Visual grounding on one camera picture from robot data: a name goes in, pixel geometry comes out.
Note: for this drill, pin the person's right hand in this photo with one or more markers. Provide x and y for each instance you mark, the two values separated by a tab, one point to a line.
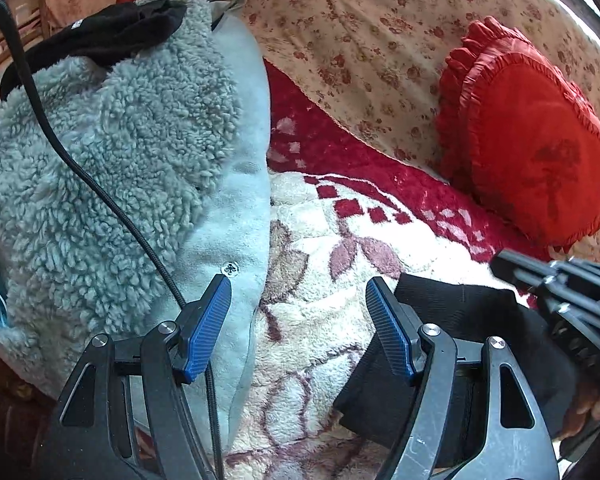
586	405

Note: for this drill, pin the red heart-shaped ruffled pillow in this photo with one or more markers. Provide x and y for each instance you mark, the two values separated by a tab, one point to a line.
527	145

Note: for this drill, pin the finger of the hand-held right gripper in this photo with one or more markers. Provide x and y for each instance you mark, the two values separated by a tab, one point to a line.
525	267

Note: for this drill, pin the black knit garment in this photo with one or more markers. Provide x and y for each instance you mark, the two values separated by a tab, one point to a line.
95	35

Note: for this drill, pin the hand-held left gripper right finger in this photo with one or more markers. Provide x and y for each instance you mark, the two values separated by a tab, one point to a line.
391	331

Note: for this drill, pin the black pants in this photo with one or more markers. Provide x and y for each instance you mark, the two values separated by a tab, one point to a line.
460	320

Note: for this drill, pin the beige floral bed sheet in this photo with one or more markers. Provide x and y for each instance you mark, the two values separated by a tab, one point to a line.
380	45

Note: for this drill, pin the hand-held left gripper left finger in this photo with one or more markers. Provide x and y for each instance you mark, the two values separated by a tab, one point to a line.
207	331

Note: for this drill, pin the red and cream plush blanket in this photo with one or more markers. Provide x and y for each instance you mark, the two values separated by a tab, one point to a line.
310	280

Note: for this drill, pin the grey fleece-lined jacket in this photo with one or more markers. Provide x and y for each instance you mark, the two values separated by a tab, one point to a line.
130	160

